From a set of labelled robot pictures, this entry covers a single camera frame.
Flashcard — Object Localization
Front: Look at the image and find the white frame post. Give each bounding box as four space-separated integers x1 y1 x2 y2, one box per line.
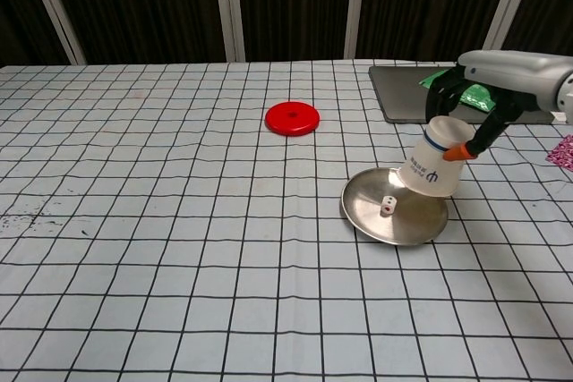
20 0 87 65
211 0 246 63
479 0 543 55
344 0 381 60

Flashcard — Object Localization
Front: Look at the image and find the blue checked tablecloth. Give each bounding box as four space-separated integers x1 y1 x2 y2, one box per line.
0 59 573 382

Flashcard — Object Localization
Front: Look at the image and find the red round disc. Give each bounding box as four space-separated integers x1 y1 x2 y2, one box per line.
264 101 322 138

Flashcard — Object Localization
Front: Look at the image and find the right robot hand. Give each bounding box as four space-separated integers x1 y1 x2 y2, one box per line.
424 49 568 163

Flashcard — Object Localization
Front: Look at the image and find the grey closed laptop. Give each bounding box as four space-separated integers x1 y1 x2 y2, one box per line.
368 64 556 124

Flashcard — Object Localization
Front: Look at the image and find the round stainless steel plate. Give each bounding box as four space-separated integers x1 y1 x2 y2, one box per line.
339 166 449 247

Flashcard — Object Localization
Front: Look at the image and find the purple patterned packet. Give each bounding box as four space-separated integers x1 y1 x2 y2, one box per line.
545 134 573 171

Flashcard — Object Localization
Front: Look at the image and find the green foil packet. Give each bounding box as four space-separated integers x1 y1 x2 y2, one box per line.
419 71 449 89
455 84 498 113

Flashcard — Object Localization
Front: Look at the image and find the black pleated curtain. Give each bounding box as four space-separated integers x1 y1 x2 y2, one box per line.
0 0 573 66

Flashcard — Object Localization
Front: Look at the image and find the white paper cup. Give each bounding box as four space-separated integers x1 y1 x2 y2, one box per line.
397 115 475 198

